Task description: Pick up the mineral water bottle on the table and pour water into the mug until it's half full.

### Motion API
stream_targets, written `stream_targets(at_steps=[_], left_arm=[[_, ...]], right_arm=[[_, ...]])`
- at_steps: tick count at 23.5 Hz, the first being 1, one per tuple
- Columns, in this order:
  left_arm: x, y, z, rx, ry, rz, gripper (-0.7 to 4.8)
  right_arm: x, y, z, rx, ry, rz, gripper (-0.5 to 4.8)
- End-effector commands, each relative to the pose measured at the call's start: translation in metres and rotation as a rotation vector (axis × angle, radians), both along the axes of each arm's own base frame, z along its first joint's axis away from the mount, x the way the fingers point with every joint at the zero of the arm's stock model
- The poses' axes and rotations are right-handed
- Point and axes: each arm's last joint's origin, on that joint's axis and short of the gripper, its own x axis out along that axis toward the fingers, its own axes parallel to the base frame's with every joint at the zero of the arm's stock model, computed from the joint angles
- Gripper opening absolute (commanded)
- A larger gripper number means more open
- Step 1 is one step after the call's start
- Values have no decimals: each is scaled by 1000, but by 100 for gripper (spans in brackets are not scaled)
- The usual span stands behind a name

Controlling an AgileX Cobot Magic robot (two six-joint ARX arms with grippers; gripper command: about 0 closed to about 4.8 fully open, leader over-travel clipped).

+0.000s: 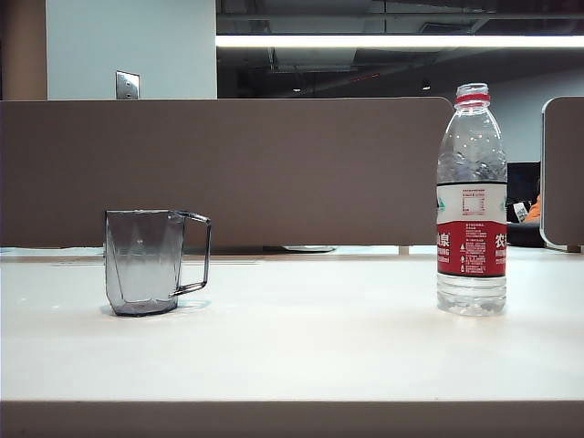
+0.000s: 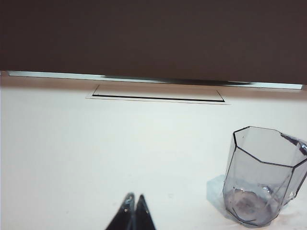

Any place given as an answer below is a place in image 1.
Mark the clear water bottle red label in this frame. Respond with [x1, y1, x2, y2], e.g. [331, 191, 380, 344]
[435, 82, 509, 318]

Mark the grey transparent faceted mug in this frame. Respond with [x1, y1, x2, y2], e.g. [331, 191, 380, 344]
[103, 208, 213, 318]

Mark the dark flat monitor base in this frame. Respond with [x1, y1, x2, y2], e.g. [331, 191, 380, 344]
[263, 245, 338, 255]

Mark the long brown desk partition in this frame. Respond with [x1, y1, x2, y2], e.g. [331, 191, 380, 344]
[0, 96, 454, 250]

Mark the white ceiling light strip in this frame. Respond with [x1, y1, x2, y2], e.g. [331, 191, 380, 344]
[215, 34, 584, 48]

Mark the dark background office chair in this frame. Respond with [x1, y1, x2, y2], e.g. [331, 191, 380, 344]
[506, 162, 544, 248]

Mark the person in orange top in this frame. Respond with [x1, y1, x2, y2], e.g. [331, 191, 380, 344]
[522, 180, 543, 224]

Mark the brown partition with white edge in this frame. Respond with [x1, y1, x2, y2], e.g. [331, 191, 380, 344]
[540, 96, 584, 253]

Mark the metal wall plate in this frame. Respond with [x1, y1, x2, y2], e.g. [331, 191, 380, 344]
[115, 69, 141, 100]

